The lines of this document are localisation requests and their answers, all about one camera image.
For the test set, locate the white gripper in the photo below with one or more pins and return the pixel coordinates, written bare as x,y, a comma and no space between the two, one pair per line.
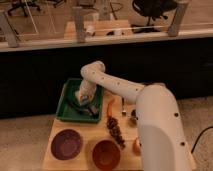
86,88

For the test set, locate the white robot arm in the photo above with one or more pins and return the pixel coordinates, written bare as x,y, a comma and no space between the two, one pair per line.
160,129

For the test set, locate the green plastic tray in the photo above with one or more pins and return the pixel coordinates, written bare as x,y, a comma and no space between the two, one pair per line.
66,113

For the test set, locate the orange carrot toy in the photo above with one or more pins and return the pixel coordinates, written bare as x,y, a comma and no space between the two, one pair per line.
109,107

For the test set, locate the dark grape bunch toy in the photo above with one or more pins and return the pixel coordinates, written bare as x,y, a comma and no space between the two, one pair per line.
115,132

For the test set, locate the purple bowl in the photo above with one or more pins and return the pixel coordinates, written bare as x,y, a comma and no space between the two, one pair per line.
66,144

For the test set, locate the wooden board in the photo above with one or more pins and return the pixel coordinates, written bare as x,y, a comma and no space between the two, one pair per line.
92,134

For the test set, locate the red-brown bowl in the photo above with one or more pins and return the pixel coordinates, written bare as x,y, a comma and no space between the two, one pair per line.
106,155

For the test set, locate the small orange fruit toy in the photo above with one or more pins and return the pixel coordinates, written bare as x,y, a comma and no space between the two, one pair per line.
136,147

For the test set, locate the black office chair right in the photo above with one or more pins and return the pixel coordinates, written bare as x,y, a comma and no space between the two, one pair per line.
153,10

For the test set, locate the black office chair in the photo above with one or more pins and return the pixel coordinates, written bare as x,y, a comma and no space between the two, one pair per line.
23,4
153,10

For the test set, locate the black office chair left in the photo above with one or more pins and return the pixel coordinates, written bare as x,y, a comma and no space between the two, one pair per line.
23,4

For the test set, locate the grey post middle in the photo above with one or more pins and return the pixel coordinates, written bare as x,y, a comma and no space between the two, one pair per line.
79,24

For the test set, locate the grey post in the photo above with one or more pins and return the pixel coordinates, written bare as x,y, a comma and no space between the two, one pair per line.
8,31
174,28
79,24

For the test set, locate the grey post left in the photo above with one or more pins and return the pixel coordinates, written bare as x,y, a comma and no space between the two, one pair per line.
8,31

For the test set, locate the grey post right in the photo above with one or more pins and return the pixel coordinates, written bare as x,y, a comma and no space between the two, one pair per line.
174,28

